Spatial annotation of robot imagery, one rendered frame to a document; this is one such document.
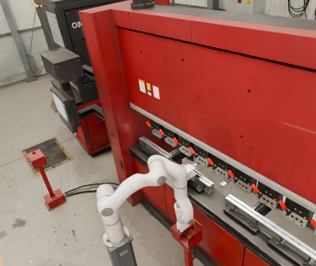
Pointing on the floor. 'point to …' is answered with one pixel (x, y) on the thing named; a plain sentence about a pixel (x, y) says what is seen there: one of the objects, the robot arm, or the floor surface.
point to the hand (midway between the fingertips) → (184, 231)
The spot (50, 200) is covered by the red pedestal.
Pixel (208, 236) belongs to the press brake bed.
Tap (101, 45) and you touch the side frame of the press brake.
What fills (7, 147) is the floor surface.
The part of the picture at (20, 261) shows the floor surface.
